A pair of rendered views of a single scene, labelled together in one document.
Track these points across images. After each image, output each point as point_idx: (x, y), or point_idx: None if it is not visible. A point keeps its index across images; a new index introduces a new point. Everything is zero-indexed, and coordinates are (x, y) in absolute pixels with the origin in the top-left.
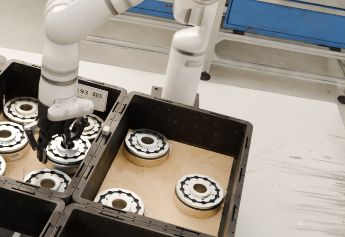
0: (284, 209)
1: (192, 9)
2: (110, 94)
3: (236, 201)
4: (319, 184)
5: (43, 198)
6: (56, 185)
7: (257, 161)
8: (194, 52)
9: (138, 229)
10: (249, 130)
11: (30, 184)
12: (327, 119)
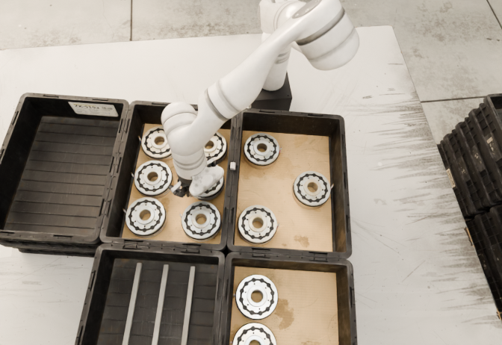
0: (366, 152)
1: None
2: None
3: (347, 210)
4: (388, 120)
5: (207, 255)
6: (208, 219)
7: (339, 110)
8: (283, 52)
9: (282, 261)
10: (342, 126)
11: (193, 243)
12: (386, 46)
